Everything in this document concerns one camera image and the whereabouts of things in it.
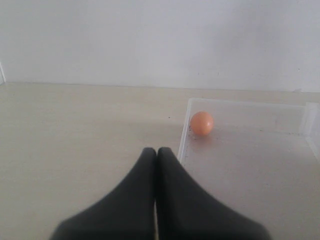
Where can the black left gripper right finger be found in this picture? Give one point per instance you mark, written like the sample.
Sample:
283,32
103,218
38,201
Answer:
185,211

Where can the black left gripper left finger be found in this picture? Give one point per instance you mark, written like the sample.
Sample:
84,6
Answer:
126,213

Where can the brown egg back left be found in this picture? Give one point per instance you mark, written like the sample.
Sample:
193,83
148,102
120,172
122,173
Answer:
202,123

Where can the clear plastic tray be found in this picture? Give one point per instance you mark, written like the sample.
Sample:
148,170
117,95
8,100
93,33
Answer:
262,160

